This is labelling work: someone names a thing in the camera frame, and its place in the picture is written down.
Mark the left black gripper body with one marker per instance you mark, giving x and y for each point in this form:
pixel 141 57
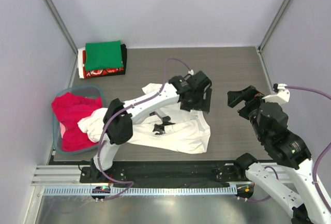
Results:
pixel 198 95

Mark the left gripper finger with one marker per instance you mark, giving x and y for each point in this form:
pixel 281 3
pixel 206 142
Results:
pixel 206 101
pixel 189 105

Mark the folded white t-shirt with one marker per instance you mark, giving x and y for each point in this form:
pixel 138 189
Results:
pixel 80 63

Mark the grey laundry basket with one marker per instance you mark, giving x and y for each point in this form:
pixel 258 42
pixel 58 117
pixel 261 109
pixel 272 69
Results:
pixel 90 91

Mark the folded red printed t-shirt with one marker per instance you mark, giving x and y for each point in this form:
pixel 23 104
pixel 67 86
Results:
pixel 99 72

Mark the left aluminium corner post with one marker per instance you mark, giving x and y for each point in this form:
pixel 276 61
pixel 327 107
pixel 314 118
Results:
pixel 61 25

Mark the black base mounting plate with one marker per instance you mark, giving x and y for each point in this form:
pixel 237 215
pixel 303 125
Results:
pixel 168 174

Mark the slotted grey cable duct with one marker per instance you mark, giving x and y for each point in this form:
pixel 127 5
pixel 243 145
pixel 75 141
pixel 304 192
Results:
pixel 110 191

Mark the pink t-shirt in basket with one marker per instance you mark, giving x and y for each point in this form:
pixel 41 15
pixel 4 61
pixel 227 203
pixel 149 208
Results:
pixel 69 109

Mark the white printed t-shirt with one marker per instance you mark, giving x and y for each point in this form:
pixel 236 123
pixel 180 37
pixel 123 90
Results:
pixel 189 132

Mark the aluminium frame rail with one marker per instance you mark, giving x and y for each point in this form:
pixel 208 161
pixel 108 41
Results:
pixel 51 175

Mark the right aluminium corner post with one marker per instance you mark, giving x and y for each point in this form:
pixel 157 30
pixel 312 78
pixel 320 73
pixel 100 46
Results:
pixel 275 22

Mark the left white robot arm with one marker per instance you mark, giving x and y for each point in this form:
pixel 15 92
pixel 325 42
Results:
pixel 168 116

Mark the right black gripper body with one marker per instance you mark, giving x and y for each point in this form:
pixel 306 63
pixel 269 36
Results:
pixel 249 110

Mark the aluminium corner post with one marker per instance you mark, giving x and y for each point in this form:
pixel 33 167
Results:
pixel 61 25
pixel 275 22

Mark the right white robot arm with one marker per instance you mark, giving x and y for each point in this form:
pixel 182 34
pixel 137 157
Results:
pixel 310 203

